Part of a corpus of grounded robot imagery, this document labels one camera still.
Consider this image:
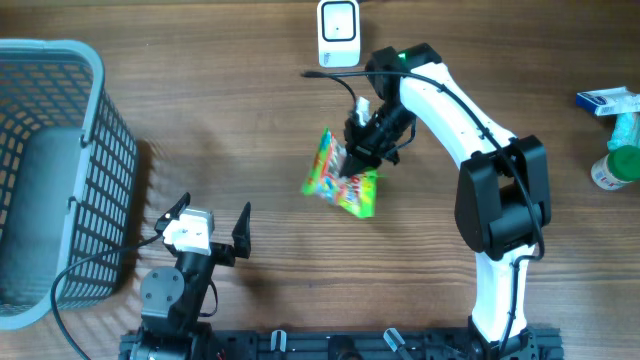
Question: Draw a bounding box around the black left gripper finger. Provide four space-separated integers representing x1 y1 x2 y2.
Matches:
155 192 191 233
232 202 251 259

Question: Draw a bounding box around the Haribo gummy candy bag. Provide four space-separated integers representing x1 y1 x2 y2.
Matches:
301 127 379 218

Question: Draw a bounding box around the white blue plaster box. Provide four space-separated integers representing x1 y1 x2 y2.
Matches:
576 86 639 116

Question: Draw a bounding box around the green lid plastic jar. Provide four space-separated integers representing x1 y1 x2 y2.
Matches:
591 145 640 190

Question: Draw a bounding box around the teal tissue packet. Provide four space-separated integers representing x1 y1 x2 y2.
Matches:
607 112 639 152

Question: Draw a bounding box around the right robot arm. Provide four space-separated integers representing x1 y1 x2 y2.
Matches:
340 43 561 359

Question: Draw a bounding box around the grey plastic shopping basket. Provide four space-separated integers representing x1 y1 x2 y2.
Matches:
1 39 138 331

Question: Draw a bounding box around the black left camera cable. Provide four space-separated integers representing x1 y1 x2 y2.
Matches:
49 232 166 360

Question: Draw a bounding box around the black camera cable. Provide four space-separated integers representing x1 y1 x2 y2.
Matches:
49 232 166 360
300 70 546 360

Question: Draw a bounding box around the black right camera cable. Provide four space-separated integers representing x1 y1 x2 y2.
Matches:
300 70 546 360

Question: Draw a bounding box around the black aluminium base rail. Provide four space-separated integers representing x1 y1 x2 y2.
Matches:
118 328 565 360

